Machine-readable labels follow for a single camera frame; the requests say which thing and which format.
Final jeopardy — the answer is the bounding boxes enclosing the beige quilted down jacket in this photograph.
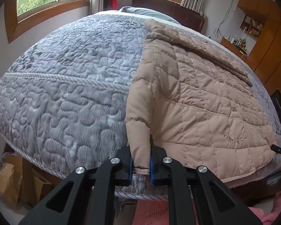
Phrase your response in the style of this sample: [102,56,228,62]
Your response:
[126,19,276,182]

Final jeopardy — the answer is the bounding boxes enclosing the pink quilted garment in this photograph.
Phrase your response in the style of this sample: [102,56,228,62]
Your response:
[132,191,281,225]

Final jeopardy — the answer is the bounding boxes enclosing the brown cardboard box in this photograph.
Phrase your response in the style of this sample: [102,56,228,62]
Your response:
[0,153,53,206]

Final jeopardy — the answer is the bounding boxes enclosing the orange wooden wardrobe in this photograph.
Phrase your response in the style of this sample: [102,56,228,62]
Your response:
[238,0,281,95]

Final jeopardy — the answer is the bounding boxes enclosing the grey leaf-pattern quilted bedspread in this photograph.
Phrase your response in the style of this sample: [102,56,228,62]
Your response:
[0,11,281,201]

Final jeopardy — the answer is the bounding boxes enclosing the wooden desk with items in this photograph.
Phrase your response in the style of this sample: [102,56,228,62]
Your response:
[220,37,247,62]

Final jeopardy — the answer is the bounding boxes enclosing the dark wooden headboard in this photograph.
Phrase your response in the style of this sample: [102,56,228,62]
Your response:
[132,0,206,33]

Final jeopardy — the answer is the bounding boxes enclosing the grey-blue pillow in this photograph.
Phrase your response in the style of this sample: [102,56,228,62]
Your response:
[119,6,180,25]

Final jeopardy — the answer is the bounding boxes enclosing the large wooden side window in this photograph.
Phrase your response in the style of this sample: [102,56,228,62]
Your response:
[4,0,90,43]

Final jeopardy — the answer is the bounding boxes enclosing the wall shelf with items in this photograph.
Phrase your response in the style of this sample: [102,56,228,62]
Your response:
[240,15,267,39]

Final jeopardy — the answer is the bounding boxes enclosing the hanging white wall cable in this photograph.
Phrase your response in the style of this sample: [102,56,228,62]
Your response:
[213,0,240,42]

